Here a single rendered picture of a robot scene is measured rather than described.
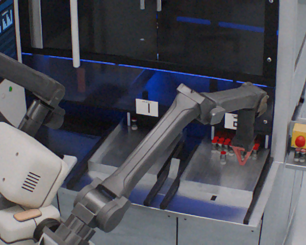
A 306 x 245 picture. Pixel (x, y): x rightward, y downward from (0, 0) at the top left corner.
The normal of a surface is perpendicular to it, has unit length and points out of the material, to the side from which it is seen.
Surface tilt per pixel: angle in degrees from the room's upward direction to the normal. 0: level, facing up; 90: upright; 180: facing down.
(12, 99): 90
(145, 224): 90
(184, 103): 33
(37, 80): 94
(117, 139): 0
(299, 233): 0
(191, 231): 90
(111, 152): 0
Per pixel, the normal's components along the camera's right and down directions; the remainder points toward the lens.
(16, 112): 0.96, 0.13
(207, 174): -0.01, -0.87
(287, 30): -0.34, 0.46
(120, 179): -0.14, -0.47
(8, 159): -0.57, -0.35
